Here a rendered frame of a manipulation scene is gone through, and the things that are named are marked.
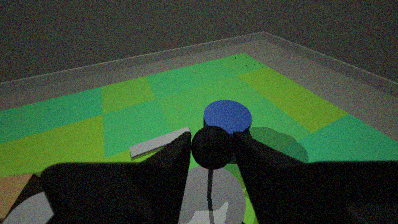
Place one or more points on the brown rectangular block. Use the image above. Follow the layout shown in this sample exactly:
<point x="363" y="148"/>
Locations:
<point x="16" y="189"/>

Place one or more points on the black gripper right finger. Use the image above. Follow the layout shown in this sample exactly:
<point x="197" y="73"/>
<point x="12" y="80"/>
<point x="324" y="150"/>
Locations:
<point x="284" y="190"/>

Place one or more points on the blue cylinder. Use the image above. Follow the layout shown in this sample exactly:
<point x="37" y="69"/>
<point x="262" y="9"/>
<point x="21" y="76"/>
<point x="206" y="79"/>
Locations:
<point x="229" y="115"/>

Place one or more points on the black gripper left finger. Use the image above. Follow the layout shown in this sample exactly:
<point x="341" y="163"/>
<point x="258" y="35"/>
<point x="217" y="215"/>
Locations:
<point x="154" y="187"/>

